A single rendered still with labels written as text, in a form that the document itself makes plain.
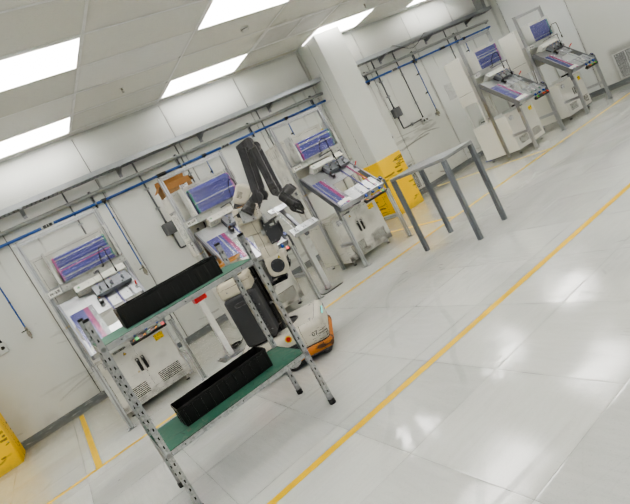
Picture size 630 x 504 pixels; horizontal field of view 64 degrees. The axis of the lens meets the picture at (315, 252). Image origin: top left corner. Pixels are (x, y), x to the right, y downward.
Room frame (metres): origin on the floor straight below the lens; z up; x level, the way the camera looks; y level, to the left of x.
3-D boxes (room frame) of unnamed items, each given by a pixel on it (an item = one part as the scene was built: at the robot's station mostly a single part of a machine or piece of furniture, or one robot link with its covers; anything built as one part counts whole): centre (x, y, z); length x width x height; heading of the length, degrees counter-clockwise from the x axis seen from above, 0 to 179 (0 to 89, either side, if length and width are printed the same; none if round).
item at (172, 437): (2.72, 0.80, 0.55); 0.91 x 0.46 x 1.10; 118
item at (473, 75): (7.97, -3.63, 0.95); 1.36 x 0.82 x 1.90; 28
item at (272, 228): (3.81, 0.20, 0.99); 0.28 x 0.16 x 0.22; 176
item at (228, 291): (3.83, 0.58, 0.59); 0.55 x 0.34 x 0.83; 176
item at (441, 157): (4.72, -1.35, 0.40); 0.70 x 0.45 x 0.80; 32
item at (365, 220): (6.15, -0.59, 0.65); 1.01 x 0.73 x 1.29; 28
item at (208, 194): (5.55, 0.68, 1.52); 0.51 x 0.13 x 0.27; 118
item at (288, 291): (5.63, 0.79, 0.31); 0.70 x 0.65 x 0.62; 118
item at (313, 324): (3.83, 0.49, 0.16); 0.67 x 0.64 x 0.25; 86
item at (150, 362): (4.81, 1.98, 0.66); 1.01 x 0.73 x 1.31; 28
